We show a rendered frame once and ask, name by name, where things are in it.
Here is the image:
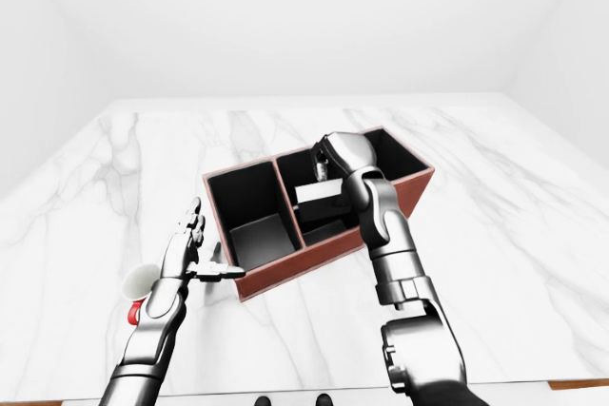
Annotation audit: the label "silver and black left hand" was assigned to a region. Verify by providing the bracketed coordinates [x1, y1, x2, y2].
[160, 196, 246, 283]

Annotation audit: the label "silver and black right hand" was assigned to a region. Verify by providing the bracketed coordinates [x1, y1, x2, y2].
[310, 130, 381, 182]

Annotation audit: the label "red-brown desk caddy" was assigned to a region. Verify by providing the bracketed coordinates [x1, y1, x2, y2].
[202, 126, 436, 304]

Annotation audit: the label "white mug with red handle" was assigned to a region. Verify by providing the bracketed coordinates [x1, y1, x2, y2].
[122, 263, 160, 327]

